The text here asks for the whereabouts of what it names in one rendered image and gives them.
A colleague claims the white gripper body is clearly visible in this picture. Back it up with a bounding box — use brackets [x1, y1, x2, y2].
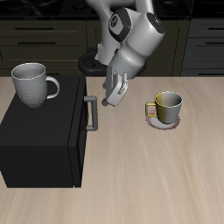
[104, 66, 130, 108]

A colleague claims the black microwave oven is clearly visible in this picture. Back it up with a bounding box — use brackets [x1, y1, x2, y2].
[0, 74, 99, 189]

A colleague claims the white plate with pink rim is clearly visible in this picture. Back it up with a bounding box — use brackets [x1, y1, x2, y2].
[145, 109, 181, 131]

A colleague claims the yellow mug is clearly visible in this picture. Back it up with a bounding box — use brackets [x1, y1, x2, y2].
[144, 90, 184, 125]

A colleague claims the dark olive kitchen cupboard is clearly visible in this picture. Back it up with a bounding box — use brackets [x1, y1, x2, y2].
[0, 17, 191, 78]

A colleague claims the white dimpled mug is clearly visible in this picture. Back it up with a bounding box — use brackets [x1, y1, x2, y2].
[10, 62, 61, 109]

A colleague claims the dark grey kitchen cupboard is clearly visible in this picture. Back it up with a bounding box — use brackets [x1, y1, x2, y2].
[179, 17, 224, 78]

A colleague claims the grey microwave door handle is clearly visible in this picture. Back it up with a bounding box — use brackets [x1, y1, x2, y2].
[83, 95, 99, 132]

